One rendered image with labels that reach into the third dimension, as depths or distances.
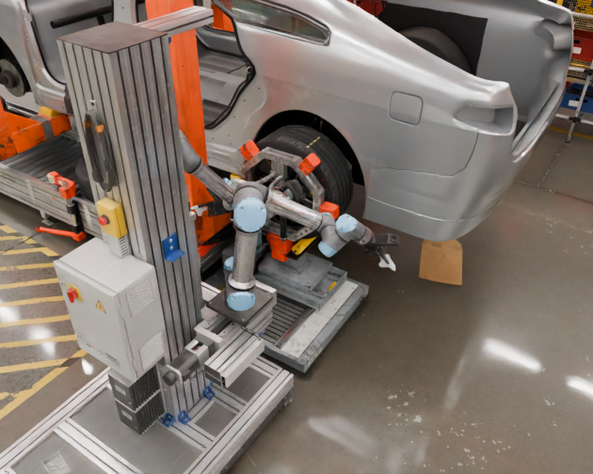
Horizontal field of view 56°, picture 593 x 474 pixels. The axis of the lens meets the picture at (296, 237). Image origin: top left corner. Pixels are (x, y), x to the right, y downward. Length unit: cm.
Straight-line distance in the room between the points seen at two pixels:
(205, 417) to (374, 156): 160
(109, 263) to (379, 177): 154
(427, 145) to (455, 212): 40
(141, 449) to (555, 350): 248
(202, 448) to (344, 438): 76
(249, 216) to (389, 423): 157
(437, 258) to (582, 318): 103
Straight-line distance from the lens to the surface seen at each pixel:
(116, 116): 194
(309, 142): 317
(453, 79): 280
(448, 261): 429
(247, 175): 334
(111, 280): 217
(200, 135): 316
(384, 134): 299
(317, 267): 373
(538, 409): 351
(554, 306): 418
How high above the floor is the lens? 258
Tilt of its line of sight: 36 degrees down
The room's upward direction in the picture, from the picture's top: 1 degrees clockwise
